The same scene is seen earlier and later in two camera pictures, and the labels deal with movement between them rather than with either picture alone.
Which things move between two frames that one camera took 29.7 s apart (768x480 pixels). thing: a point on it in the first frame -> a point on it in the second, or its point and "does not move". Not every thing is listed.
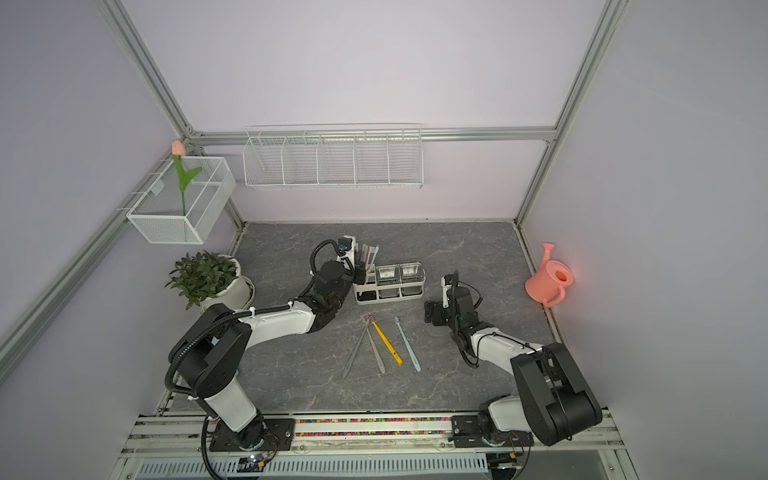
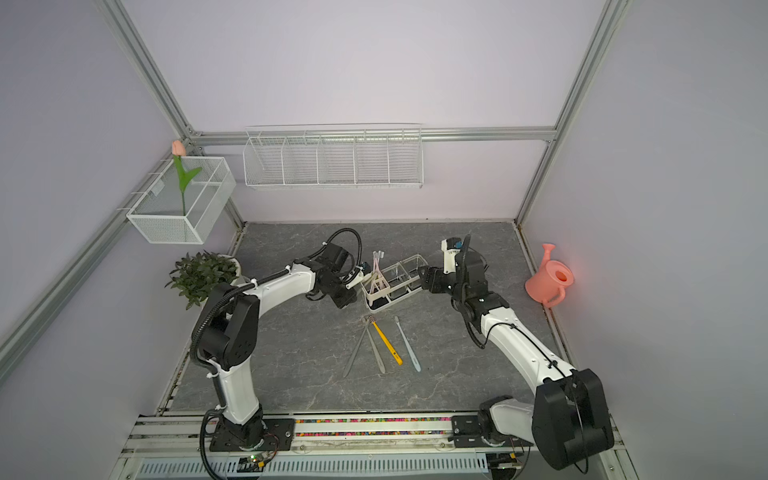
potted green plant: x=208 y=278 does not move
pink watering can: x=550 y=283 does not move
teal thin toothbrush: x=409 y=348 does not move
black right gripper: x=437 y=308 -> x=434 y=275
